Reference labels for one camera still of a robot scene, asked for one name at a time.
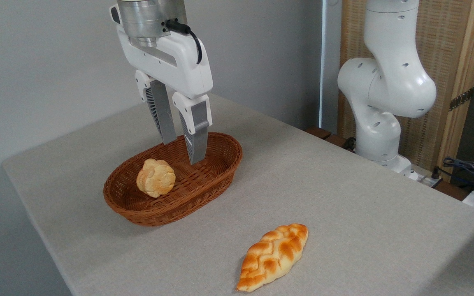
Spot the round pale bread roll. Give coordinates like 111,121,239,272
136,158,177,199

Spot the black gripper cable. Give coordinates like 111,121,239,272
165,19,203,65

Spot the braided golden bread loaf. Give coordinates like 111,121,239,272
236,223,309,293

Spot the wooden woven folding screen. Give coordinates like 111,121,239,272
338,0,474,182

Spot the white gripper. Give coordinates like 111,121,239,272
110,5,214,166

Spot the bundle of dark cables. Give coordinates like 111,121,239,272
442,156,474,187

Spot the brown wooden block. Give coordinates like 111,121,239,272
305,126,332,140
325,134,356,152

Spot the brown oval wicker basket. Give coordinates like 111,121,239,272
103,132,243,227

